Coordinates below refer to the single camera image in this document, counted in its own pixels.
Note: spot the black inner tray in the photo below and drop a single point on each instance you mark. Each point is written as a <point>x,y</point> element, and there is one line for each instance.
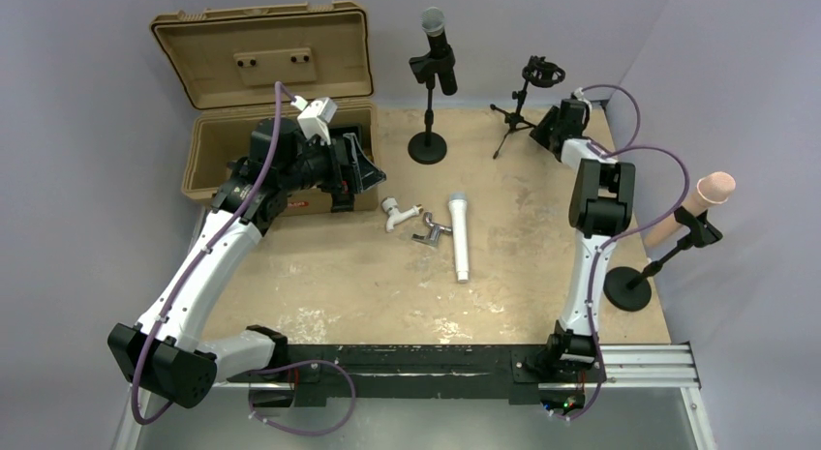
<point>361,132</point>

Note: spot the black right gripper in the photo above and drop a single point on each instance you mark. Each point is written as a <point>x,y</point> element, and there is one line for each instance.
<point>537,134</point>

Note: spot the white microphone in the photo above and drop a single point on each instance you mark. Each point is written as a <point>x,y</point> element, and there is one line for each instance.
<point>458,207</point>

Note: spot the beige pink microphone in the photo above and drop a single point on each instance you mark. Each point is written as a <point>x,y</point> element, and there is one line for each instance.
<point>709,191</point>

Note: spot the black microphone silver grille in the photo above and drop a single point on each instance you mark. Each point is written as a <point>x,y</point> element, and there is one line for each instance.
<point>432,22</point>

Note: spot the right round-base mic stand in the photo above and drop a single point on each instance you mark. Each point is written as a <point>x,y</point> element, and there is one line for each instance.
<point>630,290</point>

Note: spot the black round-base mic stand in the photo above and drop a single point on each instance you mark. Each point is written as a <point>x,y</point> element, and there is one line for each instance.
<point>427,147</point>

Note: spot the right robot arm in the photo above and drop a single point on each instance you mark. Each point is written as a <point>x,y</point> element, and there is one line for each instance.
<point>600,210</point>

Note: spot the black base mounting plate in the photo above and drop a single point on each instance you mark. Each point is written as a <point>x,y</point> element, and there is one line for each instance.
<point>518,374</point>

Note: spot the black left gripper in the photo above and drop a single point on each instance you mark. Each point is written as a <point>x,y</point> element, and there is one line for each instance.
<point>337,182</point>

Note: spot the aluminium rail frame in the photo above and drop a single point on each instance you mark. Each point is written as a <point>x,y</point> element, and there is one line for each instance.
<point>630,366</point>

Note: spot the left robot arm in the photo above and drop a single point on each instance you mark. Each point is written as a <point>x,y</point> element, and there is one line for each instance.
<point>162,352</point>

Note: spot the chrome metal faucet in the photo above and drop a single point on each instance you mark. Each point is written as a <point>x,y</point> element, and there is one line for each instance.
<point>435,231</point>

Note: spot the white plastic faucet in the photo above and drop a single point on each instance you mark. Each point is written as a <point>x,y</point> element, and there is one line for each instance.
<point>395,216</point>

